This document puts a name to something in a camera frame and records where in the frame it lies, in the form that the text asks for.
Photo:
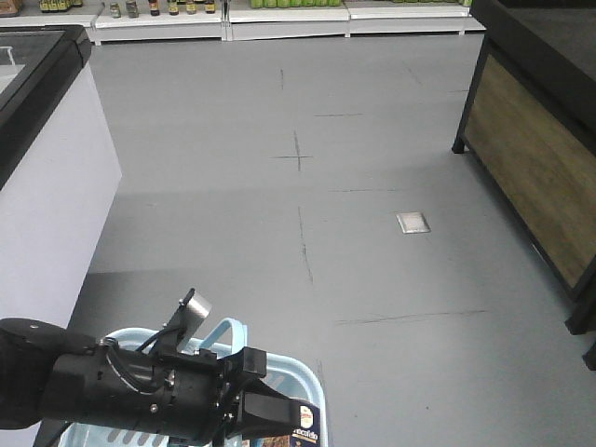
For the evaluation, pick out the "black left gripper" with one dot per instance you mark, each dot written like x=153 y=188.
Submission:
x=204 y=404

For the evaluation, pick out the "dark blue cookie box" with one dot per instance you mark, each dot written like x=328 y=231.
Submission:
x=307 y=434

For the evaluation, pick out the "light blue shopping basket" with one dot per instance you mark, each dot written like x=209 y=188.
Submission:
x=286 y=375

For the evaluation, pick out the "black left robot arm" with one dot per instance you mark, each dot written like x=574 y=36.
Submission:
x=48 y=372

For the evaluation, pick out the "closed steel floor box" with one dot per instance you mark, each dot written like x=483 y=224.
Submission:
x=413 y=222

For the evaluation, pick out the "near white chest freezer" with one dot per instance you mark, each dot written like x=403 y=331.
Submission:
x=59 y=170

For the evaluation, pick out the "black wood-panel display stand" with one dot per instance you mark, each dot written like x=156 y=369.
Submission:
x=529 y=120

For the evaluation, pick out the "white supermarket shelf unit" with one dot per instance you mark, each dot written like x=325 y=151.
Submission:
x=120 y=21

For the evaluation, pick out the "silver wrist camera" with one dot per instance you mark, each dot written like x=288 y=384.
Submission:
x=192 y=311

